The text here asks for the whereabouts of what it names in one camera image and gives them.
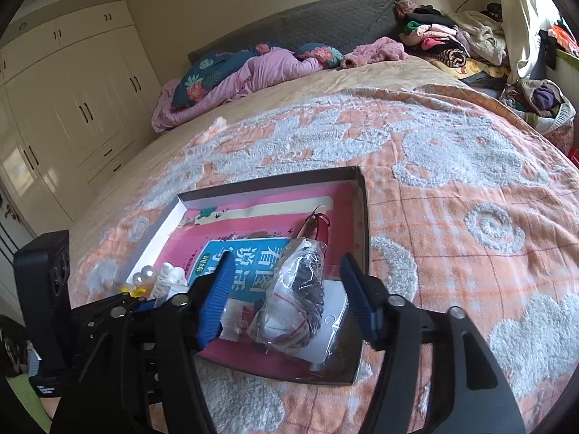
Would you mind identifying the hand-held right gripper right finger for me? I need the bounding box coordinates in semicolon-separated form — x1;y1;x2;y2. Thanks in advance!
340;253;528;434

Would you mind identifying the orange cloth on sill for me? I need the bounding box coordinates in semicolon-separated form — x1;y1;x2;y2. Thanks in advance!
547;20;579;58

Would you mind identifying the cream curtain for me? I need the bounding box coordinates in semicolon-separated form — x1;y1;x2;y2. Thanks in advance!
491;0;560;85

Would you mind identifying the beige bed sheet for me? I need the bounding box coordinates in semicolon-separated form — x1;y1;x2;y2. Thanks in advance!
68;56;505;254

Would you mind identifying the large dark floral pillow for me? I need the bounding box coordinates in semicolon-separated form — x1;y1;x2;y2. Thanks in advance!
172;43;282;110

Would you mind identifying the pile of folded clothes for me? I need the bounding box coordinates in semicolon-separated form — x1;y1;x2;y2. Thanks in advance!
396;0;513;90

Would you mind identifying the brown cardboard box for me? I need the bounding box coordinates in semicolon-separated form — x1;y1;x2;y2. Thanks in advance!
122;166;372;386

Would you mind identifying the clear bag with dark necklace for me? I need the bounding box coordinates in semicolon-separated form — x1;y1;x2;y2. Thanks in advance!
251;237;329;354

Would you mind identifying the pink picture book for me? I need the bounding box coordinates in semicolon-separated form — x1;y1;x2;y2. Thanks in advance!
174;180;360;371

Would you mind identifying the white hair clip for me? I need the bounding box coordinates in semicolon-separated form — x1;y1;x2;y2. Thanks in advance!
153;263;189;300

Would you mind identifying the orange patterned blanket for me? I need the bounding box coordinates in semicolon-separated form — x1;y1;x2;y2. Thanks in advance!
68;84;579;434

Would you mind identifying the bag full of clothes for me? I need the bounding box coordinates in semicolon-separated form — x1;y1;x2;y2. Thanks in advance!
499;78;578;135

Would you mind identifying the small peach cloth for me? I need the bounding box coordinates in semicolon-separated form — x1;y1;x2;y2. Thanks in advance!
203;118;228;139

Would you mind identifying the cream wardrobe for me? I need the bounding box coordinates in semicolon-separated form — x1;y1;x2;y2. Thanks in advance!
0;2;164;223

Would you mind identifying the small dark floral pillow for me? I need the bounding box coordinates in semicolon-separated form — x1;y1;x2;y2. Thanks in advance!
294;43;345;70

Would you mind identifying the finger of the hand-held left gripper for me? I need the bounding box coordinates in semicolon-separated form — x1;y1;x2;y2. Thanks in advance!
117;293;157;315

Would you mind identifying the blue book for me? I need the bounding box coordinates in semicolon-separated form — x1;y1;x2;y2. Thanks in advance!
187;237;291;305

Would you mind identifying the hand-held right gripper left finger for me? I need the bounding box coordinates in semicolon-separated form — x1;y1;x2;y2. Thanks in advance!
50;260;236;434

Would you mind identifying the pink fluffy garment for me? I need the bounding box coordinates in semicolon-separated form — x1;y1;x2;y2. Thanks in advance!
340;36;410;70

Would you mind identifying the grey quilted headboard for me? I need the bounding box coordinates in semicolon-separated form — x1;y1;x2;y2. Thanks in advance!
187;0;401;65

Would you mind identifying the purple quilt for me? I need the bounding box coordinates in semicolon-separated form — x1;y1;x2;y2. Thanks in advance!
151;47;345;133

